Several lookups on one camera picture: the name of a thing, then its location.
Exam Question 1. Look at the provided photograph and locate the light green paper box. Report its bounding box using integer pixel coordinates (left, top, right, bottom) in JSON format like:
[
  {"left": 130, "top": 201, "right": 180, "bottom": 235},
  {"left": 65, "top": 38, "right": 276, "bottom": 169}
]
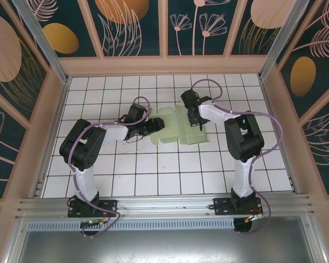
[{"left": 149, "top": 105, "right": 209, "bottom": 146}]

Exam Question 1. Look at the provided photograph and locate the grey metal sheet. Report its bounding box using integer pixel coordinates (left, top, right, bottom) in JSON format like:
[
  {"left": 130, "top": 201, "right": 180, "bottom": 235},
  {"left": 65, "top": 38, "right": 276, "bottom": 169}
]
[{"left": 5, "top": 215, "right": 328, "bottom": 263}]

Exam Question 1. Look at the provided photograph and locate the aluminium mounting rail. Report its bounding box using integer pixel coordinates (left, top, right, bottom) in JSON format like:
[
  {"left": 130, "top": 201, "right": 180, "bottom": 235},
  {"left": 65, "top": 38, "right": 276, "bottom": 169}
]
[{"left": 15, "top": 193, "right": 315, "bottom": 220}]

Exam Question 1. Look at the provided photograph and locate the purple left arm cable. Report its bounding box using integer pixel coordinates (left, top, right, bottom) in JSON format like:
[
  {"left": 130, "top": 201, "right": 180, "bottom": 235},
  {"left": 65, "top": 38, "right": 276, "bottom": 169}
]
[{"left": 67, "top": 95, "right": 151, "bottom": 239}]

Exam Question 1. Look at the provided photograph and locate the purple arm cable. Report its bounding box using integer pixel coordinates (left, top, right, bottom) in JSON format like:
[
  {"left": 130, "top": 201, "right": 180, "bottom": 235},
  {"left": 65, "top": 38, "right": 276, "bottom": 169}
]
[
  {"left": 67, "top": 95, "right": 151, "bottom": 239},
  {"left": 190, "top": 78, "right": 282, "bottom": 236}
]

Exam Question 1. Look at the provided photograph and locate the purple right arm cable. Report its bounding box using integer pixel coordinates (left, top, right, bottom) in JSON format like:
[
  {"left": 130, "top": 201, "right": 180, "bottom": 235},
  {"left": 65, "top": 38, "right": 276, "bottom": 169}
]
[{"left": 190, "top": 78, "right": 282, "bottom": 236}]

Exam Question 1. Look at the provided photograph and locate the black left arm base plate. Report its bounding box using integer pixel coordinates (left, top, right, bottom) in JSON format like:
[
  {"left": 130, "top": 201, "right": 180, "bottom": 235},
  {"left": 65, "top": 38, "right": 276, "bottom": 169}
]
[{"left": 67, "top": 196, "right": 118, "bottom": 219}]

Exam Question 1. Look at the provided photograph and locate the aluminium side rail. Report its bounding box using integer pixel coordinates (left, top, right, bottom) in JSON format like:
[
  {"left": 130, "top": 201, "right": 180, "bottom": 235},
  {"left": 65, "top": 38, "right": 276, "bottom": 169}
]
[
  {"left": 256, "top": 73, "right": 301, "bottom": 197},
  {"left": 30, "top": 76, "right": 72, "bottom": 199}
]

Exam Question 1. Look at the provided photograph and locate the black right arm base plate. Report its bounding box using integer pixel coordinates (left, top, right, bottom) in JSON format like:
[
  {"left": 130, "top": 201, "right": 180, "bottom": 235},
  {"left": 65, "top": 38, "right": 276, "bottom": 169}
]
[{"left": 212, "top": 196, "right": 264, "bottom": 217}]

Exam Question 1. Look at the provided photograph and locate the grey slotted cable duct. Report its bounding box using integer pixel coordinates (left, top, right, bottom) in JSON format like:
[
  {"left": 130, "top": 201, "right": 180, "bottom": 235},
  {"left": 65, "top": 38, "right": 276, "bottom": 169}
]
[{"left": 27, "top": 218, "right": 235, "bottom": 231}]

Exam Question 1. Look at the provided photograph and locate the aluminium corner post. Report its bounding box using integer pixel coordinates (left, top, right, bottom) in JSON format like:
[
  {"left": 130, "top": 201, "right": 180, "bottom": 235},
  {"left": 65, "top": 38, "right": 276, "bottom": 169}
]
[
  {"left": 257, "top": 0, "right": 310, "bottom": 81},
  {"left": 12, "top": 0, "right": 72, "bottom": 84}
]

